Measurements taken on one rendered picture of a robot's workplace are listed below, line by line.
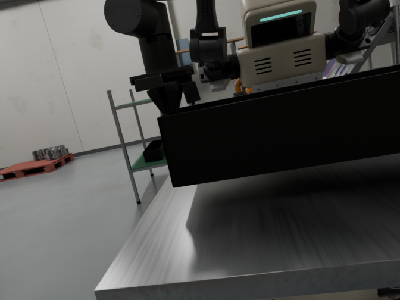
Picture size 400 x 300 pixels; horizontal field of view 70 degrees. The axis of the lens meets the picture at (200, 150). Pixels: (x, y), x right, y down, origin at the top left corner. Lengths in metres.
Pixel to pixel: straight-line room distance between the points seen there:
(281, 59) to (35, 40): 6.46
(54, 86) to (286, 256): 6.77
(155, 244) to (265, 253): 0.15
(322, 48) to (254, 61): 0.21
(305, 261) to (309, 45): 0.79
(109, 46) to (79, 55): 0.66
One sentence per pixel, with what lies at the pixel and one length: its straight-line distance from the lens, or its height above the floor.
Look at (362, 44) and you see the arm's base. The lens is 1.08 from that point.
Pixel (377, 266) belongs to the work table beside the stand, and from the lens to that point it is 0.33.
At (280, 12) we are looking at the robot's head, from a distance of 0.95.
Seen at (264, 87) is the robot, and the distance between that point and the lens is 0.97.
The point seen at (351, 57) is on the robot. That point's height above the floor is 0.97.
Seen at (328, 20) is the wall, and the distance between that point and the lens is 6.96.
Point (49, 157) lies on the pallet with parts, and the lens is 6.27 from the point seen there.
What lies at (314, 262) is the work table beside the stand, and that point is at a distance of 0.32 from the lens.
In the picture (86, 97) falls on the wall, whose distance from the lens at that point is 6.72.
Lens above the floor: 0.99
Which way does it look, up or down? 13 degrees down
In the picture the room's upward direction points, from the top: 12 degrees counter-clockwise
